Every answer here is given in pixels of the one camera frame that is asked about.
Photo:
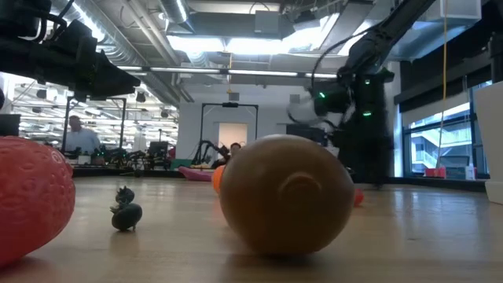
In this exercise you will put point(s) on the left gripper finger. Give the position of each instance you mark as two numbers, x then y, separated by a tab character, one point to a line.
114	82

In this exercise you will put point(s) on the small red toy strawberry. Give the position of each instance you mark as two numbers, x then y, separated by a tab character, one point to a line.
358	197

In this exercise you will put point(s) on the brown oval toy potato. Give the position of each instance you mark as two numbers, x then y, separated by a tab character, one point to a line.
283	196

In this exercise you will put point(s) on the dark toy berry with stem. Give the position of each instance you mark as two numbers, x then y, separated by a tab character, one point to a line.
126	218

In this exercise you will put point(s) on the orange toy mandarin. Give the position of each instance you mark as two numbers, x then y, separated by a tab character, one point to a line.
217	178

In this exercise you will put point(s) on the large red toy strawberry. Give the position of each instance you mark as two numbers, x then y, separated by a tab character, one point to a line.
31	196

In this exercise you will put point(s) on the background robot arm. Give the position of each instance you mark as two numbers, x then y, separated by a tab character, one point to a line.
204	151

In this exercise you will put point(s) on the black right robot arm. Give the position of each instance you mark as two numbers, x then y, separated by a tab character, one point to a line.
377	39

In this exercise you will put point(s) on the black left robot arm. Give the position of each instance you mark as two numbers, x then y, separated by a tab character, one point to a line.
19	8

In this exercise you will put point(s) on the person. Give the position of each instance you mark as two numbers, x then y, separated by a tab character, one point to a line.
82	139
235	148

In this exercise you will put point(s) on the long LED light bar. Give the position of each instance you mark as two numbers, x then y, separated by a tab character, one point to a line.
188	70

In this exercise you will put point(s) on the black computer monitor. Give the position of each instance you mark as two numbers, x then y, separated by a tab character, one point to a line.
9	126
158	148

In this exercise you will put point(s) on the purple folded cloth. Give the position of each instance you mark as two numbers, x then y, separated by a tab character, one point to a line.
194	175

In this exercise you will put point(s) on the red box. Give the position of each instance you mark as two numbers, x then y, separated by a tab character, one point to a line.
435	173

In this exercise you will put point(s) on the white panel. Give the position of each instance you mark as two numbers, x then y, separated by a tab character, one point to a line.
491	137

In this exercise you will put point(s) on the black gantry frame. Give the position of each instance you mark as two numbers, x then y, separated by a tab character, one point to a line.
123	122
230	105

